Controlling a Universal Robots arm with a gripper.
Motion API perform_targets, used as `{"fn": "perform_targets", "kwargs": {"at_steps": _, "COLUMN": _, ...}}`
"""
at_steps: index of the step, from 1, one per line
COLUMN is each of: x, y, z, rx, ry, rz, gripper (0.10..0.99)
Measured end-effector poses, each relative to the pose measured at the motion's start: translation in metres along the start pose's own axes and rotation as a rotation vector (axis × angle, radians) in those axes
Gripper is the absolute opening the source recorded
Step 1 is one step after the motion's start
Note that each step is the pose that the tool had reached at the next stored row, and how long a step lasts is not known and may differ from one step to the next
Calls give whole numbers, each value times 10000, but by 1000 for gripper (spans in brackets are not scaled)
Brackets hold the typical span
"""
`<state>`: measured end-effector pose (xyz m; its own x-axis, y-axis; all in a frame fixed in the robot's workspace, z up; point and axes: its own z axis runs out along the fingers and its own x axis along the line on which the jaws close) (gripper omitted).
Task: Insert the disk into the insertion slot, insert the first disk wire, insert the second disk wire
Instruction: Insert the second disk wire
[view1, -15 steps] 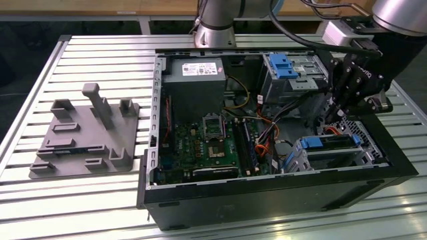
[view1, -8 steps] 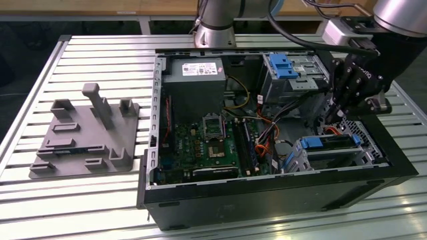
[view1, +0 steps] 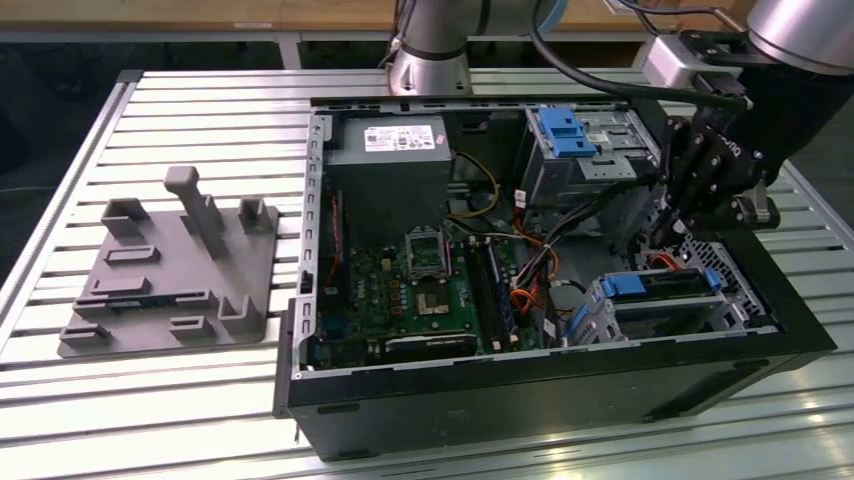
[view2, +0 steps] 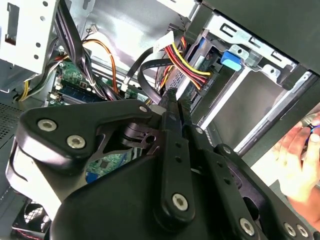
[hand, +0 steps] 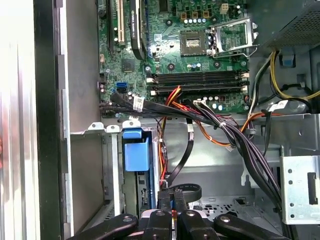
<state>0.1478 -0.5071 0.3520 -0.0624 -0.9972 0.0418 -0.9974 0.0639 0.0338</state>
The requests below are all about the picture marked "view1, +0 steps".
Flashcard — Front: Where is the hard disk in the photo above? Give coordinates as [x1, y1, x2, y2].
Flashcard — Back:
[597, 267, 728, 302]

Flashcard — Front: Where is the metal socket cover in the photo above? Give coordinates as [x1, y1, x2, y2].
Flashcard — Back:
[405, 224, 452, 279]

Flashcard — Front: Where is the thin red wire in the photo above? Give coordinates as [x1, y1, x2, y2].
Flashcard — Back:
[330, 191, 346, 267]

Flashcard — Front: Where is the grey parts rack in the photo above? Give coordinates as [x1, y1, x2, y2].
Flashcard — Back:
[58, 165, 283, 359]

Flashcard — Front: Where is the wooden desk with white frame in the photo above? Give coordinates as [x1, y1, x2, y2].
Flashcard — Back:
[0, 0, 684, 69]

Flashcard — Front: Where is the blue drive cage latch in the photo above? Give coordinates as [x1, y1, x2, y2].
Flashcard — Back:
[538, 107, 598, 159]

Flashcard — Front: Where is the metal drive cage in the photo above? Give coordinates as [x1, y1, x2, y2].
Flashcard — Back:
[522, 106, 673, 212]

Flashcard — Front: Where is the yellow wire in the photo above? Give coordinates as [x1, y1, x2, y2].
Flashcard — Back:
[446, 151, 505, 220]

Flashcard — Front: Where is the black power supply unit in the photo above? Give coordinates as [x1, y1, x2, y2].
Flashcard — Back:
[325, 115, 457, 242]

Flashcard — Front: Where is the metal disk bay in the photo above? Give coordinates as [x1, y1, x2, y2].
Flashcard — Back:
[564, 264, 782, 347]

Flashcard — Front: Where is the black open PC case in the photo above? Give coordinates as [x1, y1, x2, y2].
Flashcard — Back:
[273, 92, 840, 464]

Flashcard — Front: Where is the black cable bundle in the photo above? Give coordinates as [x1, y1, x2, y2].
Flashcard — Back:
[517, 172, 673, 301]

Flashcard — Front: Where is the black RAM slot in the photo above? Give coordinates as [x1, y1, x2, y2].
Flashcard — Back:
[464, 238, 493, 352]

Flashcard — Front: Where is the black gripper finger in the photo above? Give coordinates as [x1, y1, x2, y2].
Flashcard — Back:
[688, 189, 784, 232]
[649, 116, 728, 247]

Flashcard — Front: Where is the CPU socket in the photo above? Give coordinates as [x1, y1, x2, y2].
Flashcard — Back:
[412, 279, 457, 321]

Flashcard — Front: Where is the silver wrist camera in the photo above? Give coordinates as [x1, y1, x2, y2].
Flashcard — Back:
[642, 32, 741, 94]

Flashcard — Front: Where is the orange wire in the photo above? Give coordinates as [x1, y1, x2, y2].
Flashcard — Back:
[509, 234, 561, 322]

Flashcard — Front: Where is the black graphics card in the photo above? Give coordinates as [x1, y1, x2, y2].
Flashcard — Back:
[382, 331, 482, 359]

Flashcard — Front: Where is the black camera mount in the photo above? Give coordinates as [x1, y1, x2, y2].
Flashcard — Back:
[676, 29, 757, 112]

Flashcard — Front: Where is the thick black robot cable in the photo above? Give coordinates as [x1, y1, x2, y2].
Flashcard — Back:
[529, 13, 753, 114]

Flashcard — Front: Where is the green motherboard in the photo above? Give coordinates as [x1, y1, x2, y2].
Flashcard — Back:
[317, 219, 556, 362]

